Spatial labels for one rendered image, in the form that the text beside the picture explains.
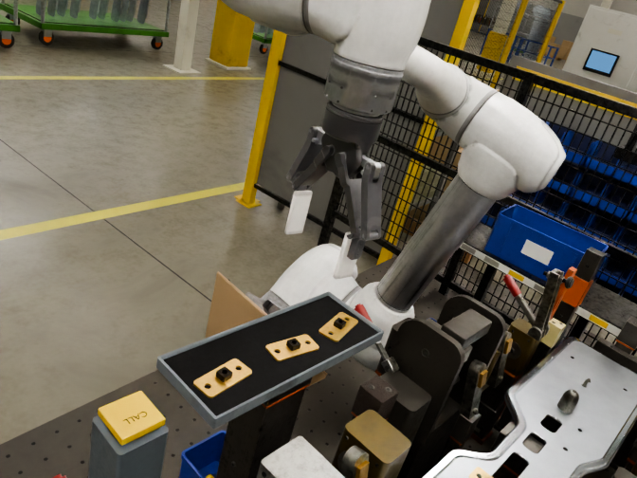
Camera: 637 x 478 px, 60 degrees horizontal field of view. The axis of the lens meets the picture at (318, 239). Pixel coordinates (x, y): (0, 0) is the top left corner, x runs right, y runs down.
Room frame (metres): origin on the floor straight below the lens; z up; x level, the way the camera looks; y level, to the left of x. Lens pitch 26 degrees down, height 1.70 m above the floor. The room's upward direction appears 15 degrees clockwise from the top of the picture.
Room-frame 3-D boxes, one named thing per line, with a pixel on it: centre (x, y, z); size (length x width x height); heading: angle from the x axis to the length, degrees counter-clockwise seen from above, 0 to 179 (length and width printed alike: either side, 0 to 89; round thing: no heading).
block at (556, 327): (1.20, -0.62, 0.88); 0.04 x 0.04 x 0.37; 53
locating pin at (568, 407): (0.96, -0.60, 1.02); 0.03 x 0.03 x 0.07
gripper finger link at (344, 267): (0.66, -0.04, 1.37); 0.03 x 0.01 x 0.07; 132
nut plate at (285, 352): (0.70, -0.01, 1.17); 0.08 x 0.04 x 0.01; 134
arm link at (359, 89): (0.70, 0.00, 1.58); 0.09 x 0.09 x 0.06
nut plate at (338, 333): (0.79, -0.07, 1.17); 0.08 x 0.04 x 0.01; 156
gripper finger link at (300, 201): (0.75, 0.04, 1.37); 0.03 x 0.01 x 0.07; 132
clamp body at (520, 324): (1.17, -0.53, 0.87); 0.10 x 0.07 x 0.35; 53
